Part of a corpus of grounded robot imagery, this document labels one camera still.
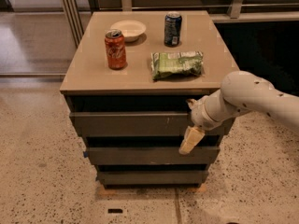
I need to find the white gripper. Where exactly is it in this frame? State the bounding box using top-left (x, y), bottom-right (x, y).
top-left (178, 94), bottom-right (223, 155)

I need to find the grey top drawer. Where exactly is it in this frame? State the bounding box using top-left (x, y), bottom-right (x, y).
top-left (68, 110), bottom-right (236, 138)

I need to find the grey drawer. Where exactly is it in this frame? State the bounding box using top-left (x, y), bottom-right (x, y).
top-left (68, 110), bottom-right (236, 138)
top-left (97, 170), bottom-right (208, 186)
top-left (84, 147), bottom-right (220, 165)

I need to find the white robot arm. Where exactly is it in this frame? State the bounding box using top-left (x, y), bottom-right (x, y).
top-left (178, 71), bottom-right (299, 155)

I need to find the grey middle drawer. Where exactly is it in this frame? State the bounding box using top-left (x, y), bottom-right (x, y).
top-left (84, 147), bottom-right (220, 165)

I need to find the grey bottom drawer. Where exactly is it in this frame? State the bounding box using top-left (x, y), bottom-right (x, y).
top-left (97, 170), bottom-right (208, 186)

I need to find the grey drawer cabinet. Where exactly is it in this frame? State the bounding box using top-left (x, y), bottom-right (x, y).
top-left (59, 10), bottom-right (250, 189)

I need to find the green chip bag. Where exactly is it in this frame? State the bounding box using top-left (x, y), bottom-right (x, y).
top-left (150, 51), bottom-right (204, 80)

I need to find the dark blue soda can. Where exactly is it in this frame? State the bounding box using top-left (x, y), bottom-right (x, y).
top-left (164, 11), bottom-right (182, 47)

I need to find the white bowl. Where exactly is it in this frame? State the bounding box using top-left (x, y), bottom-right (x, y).
top-left (111, 20), bottom-right (146, 42)

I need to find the orange soda can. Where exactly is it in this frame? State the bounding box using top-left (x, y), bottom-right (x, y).
top-left (105, 29), bottom-right (127, 70)

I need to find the metal window frame railing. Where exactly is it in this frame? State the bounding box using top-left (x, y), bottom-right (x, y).
top-left (62, 0), bottom-right (299, 42)

